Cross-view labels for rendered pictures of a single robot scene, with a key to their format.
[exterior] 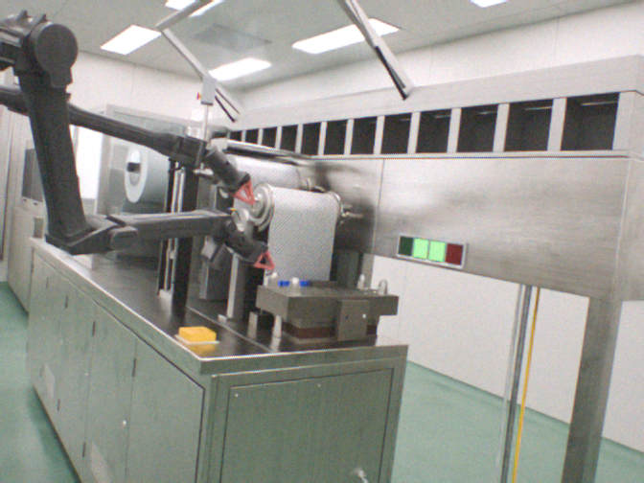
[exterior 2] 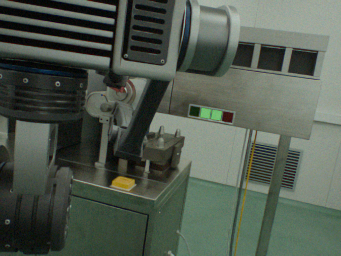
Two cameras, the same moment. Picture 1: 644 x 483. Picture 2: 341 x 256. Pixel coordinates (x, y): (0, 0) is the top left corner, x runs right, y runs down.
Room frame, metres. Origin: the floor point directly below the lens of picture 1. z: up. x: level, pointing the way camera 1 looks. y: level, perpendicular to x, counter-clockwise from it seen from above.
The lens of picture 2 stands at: (0.25, 0.97, 1.39)
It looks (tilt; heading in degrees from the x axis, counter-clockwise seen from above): 10 degrees down; 321
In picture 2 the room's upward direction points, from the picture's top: 8 degrees clockwise
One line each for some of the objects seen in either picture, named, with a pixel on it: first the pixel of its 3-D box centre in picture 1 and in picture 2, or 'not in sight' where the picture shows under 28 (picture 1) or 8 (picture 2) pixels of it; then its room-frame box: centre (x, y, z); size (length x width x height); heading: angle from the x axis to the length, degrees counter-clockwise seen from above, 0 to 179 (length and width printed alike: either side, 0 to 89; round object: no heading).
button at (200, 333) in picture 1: (196, 334); (123, 182); (1.35, 0.29, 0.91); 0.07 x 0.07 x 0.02; 37
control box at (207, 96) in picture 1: (206, 90); not in sight; (2.08, 0.51, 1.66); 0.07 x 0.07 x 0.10; 14
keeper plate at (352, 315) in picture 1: (352, 319); (177, 154); (1.51, -0.10, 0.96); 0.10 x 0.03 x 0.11; 127
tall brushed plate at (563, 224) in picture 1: (275, 197); (58, 68); (2.41, 0.24, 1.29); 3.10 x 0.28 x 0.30; 37
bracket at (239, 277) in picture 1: (235, 269); (105, 133); (1.63, 0.26, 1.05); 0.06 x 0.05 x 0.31; 127
